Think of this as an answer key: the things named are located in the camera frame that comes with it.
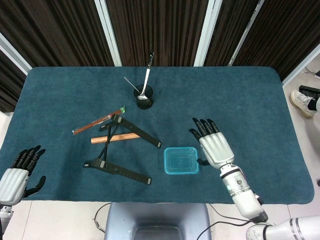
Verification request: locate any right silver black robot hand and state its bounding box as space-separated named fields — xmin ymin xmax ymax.
xmin=188 ymin=117 xmax=235 ymax=169

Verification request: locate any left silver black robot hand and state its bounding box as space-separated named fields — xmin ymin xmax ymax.
xmin=0 ymin=145 xmax=47 ymax=205

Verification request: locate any blue container lid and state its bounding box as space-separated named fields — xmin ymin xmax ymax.
xmin=163 ymin=146 xmax=200 ymax=176

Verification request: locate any dark teal tablecloth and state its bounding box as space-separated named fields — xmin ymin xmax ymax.
xmin=0 ymin=66 xmax=315 ymax=205

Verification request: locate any black folding laptop stand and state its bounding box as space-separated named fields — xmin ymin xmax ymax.
xmin=83 ymin=112 xmax=163 ymax=185

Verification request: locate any black mesh utensil cup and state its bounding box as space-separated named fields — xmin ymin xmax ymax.
xmin=133 ymin=84 xmax=154 ymax=110

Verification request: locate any grey blue robot torso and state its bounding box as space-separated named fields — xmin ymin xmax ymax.
xmin=103 ymin=201 xmax=213 ymax=240

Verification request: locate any wrapped red chopsticks pack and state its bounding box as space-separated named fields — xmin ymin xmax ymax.
xmin=72 ymin=105 xmax=127 ymax=136

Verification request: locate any wooden rolling pin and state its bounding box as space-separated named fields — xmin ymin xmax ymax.
xmin=90 ymin=132 xmax=141 ymax=145

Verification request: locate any brown pleated screen panel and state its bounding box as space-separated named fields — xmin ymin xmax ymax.
xmin=204 ymin=0 xmax=262 ymax=67
xmin=0 ymin=47 xmax=28 ymax=113
xmin=234 ymin=0 xmax=320 ymax=81
xmin=0 ymin=0 xmax=118 ymax=68
xmin=106 ymin=0 xmax=210 ymax=67

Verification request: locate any white sneaker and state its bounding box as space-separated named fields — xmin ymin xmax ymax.
xmin=289 ymin=89 xmax=318 ymax=119

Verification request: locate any black flat floor base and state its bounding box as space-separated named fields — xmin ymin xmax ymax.
xmin=299 ymin=84 xmax=320 ymax=97

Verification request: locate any person's leg with black sock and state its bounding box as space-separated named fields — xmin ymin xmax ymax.
xmin=307 ymin=96 xmax=320 ymax=112

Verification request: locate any black floor cable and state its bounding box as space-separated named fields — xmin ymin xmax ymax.
xmin=196 ymin=203 xmax=251 ymax=240
xmin=92 ymin=202 xmax=111 ymax=232

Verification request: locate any black-handled steel spoon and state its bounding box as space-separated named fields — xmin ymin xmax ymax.
xmin=137 ymin=48 xmax=155 ymax=101

